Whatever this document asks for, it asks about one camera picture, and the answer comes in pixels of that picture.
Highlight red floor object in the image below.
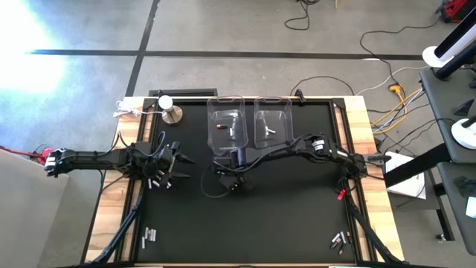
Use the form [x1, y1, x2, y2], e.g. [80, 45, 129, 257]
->
[36, 147, 57, 167]

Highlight black aluminium table frame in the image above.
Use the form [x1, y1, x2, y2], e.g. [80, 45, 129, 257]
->
[126, 95, 373, 266]

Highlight long black floor cable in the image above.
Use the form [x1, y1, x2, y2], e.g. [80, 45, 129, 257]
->
[358, 17, 443, 89]

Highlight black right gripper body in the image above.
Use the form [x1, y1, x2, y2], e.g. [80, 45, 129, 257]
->
[214, 159, 257, 191]

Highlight red tool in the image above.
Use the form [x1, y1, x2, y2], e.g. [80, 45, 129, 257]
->
[435, 0, 474, 24]

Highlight black wedge object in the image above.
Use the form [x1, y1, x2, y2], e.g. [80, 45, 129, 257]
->
[452, 98, 475, 117]

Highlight white box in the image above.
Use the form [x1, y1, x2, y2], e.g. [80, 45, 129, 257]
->
[385, 150, 428, 201]

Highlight black beam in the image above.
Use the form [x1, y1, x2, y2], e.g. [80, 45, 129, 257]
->
[382, 143, 453, 189]

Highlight white lamp cable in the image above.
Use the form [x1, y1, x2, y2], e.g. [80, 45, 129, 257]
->
[112, 100, 164, 118]

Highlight white floor cable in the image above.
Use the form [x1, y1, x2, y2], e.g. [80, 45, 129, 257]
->
[356, 65, 431, 96]

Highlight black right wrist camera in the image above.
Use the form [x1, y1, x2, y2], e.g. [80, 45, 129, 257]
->
[232, 147, 249, 168]

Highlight clear plastic bin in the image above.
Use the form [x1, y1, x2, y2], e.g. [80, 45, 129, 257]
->
[206, 95, 249, 158]
[253, 95, 295, 150]

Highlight black pole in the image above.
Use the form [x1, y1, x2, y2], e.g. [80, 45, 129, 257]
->
[434, 39, 476, 81]

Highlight black diagonal frame strut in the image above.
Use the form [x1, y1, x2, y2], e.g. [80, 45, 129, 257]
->
[344, 185, 401, 266]
[89, 182, 147, 266]

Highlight red cable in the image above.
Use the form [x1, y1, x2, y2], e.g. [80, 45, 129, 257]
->
[0, 145, 40, 159]

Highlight grey cabinet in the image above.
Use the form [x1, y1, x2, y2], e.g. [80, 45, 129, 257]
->
[0, 148, 71, 268]

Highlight black table mat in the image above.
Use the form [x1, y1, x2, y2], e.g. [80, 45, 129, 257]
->
[135, 99, 358, 265]

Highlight white black column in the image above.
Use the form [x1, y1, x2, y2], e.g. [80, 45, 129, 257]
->
[434, 6, 476, 60]

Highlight grey side table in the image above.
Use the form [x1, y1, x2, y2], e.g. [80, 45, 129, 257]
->
[419, 68, 476, 165]
[437, 162, 476, 258]

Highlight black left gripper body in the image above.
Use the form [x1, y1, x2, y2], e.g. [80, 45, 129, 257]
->
[151, 144, 181, 183]

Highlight black table leg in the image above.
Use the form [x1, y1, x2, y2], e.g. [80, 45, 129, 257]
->
[433, 182, 457, 243]

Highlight yellow extension cable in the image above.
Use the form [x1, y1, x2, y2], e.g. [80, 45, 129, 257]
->
[371, 83, 424, 135]

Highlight white round stand base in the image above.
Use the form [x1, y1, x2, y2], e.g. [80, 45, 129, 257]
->
[451, 118, 476, 150]
[422, 45, 455, 69]

